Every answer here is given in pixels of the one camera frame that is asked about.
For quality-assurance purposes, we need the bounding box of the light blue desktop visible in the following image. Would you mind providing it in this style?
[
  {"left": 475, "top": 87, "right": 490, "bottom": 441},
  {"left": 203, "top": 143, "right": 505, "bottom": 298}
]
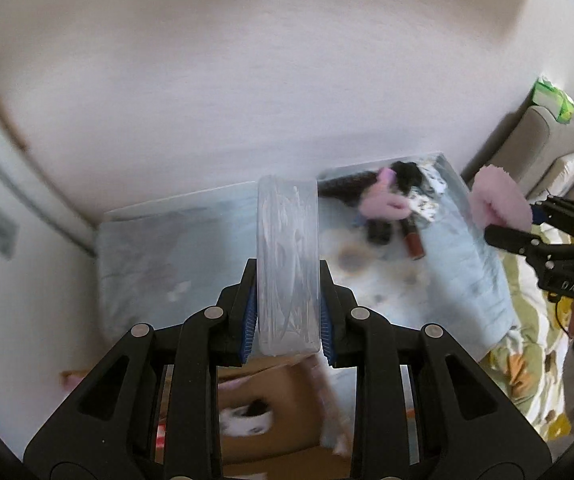
[{"left": 98, "top": 152, "right": 510, "bottom": 363}]

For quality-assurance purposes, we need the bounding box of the pink fluffy scrunchie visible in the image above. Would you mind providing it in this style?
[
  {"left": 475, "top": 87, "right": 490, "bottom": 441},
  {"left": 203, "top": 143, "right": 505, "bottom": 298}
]
[{"left": 358, "top": 167, "right": 414, "bottom": 224}]

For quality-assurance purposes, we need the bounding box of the black fluffy hair tie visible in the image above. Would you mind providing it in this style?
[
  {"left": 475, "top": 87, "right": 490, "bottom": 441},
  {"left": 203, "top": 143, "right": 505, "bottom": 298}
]
[{"left": 389, "top": 160, "right": 426, "bottom": 197}]

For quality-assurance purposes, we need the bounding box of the white pillow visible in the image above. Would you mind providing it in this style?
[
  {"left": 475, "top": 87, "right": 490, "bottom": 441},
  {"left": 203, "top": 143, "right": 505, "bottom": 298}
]
[{"left": 527, "top": 151, "right": 574, "bottom": 197}]

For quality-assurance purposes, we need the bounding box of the black and white patterned item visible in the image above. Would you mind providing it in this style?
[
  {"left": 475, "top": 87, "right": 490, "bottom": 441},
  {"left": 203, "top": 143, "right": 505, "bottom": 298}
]
[{"left": 219, "top": 399, "right": 276, "bottom": 437}]

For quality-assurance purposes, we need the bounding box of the small black object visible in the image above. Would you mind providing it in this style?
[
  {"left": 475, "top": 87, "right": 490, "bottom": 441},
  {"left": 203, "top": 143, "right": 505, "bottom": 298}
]
[{"left": 366, "top": 217, "right": 394, "bottom": 247}]

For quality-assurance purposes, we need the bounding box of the red lipstick tube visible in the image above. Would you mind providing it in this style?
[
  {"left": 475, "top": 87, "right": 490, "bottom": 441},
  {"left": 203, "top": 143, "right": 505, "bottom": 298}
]
[{"left": 400, "top": 215, "right": 426, "bottom": 260}]

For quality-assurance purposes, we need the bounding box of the black hairbrush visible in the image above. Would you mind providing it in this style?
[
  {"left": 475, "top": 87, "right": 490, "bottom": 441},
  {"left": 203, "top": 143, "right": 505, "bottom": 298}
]
[{"left": 319, "top": 170, "right": 383, "bottom": 207}]

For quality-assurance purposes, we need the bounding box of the clear plastic container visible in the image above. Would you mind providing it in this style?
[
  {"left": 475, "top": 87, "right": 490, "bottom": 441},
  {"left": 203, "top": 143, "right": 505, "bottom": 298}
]
[{"left": 257, "top": 175, "right": 322, "bottom": 359}]

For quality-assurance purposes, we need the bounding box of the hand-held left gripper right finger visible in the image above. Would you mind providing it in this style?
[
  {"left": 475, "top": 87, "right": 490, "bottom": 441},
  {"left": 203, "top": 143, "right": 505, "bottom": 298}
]
[{"left": 317, "top": 260, "right": 552, "bottom": 480}]

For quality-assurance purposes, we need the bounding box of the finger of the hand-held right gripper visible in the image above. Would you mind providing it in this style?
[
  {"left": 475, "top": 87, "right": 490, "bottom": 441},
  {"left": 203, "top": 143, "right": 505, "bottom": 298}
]
[
  {"left": 530, "top": 195, "right": 574, "bottom": 234},
  {"left": 484, "top": 224, "right": 574, "bottom": 261}
]

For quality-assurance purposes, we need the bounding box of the green wipes packet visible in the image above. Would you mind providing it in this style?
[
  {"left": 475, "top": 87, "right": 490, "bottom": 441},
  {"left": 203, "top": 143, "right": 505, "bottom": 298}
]
[{"left": 532, "top": 77, "right": 574, "bottom": 124}]

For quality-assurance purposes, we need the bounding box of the pink fluffy hair band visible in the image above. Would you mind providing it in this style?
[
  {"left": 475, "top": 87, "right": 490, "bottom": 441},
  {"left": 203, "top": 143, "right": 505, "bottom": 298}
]
[{"left": 468, "top": 165, "right": 534, "bottom": 234}]

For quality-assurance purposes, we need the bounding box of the brown cardboard box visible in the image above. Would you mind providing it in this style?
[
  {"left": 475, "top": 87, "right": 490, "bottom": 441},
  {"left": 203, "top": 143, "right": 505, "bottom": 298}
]
[{"left": 157, "top": 354, "right": 354, "bottom": 480}]

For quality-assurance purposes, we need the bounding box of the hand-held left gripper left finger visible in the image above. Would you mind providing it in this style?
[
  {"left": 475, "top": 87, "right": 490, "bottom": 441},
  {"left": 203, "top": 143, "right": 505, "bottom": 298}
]
[{"left": 23, "top": 258, "right": 258, "bottom": 480}]

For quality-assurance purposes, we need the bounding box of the white door frame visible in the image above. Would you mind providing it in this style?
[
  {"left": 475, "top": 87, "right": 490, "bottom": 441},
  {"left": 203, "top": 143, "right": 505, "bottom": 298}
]
[{"left": 0, "top": 35, "right": 98, "bottom": 257}]

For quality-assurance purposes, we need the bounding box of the white spotted plush toy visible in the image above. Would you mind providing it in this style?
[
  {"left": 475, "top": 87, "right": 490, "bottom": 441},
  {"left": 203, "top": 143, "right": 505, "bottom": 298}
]
[{"left": 324, "top": 227, "right": 423, "bottom": 307}]

